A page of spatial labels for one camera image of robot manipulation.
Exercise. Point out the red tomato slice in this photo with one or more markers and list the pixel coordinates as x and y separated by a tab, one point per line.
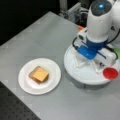
110	73

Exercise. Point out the green lettuce piece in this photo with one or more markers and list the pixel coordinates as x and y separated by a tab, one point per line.
117	51

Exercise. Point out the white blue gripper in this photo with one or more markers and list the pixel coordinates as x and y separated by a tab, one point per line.
101	52

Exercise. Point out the white paper plate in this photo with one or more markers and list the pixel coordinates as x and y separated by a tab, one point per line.
37	88

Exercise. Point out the toasted bread slice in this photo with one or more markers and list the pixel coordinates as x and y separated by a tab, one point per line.
31	75

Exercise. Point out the yellow cheese slice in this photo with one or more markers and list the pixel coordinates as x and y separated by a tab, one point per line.
39	74

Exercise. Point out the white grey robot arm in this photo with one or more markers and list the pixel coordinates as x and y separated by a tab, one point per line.
102	15

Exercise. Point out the brown round meat patty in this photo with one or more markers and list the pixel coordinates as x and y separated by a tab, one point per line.
45	79

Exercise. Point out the white divided round tray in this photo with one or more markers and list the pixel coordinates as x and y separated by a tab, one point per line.
85	71

